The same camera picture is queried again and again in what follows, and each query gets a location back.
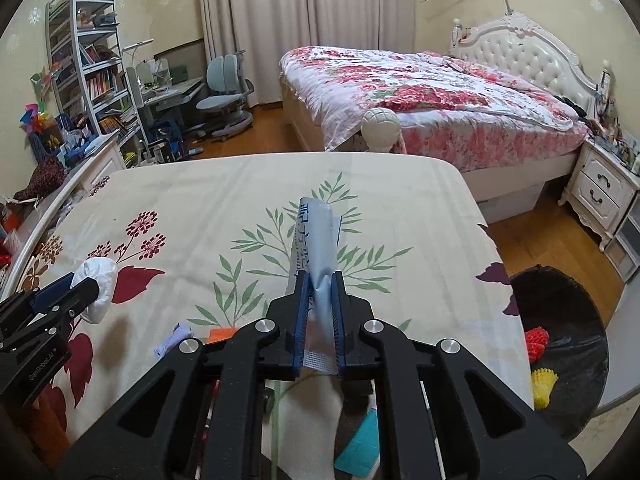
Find red foam fruit net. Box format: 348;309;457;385
525;326;550;364

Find grey blue desk chair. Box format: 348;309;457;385
196;50;255;141

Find white nightstand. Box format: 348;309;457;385
558;136;639;252

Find pink floral quilt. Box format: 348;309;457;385
280;46;589;172

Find black trash bin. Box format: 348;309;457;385
511;266;608;441

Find light purple cloth scrap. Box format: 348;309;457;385
154;323;193;360

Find yellow foam fruit net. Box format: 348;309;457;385
530;368;559;411

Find silver blue toothpaste tube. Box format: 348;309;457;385
286;197;342;375

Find plastic drawer unit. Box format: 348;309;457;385
604;204;640;283

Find white tissue ball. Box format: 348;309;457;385
70;257;118;324

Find floral cream bed sheet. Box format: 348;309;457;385
1;153;534;479

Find beige curtains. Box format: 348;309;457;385
201;0;416;105

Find white bookshelf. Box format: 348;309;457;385
44;0;149;168

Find white bed with headboard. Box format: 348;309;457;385
280;12;596;222

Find grey desk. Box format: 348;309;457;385
140;78;205;112

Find orange cloth scrap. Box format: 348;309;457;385
205;327;238;344

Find teal paper card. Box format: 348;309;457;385
334;408;380;479

